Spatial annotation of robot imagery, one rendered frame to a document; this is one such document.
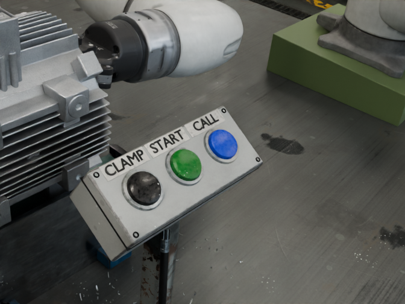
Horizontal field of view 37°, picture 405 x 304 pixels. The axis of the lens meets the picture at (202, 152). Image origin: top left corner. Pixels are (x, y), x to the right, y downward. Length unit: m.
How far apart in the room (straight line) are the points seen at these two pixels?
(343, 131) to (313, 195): 0.21
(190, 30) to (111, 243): 0.37
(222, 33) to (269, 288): 0.35
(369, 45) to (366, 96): 0.10
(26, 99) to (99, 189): 0.17
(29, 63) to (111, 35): 0.13
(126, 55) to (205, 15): 0.14
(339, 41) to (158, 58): 0.57
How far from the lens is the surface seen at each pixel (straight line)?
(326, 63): 1.22
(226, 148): 0.56
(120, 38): 0.73
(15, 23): 0.60
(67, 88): 0.62
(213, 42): 0.82
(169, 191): 0.52
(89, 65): 0.65
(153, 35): 0.75
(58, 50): 0.66
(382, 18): 1.21
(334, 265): 0.86
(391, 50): 1.25
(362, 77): 1.20
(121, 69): 0.73
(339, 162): 1.06
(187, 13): 0.81
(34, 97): 0.63
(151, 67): 0.76
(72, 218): 0.73
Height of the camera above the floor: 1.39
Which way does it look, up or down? 35 degrees down
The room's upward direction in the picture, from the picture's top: 7 degrees clockwise
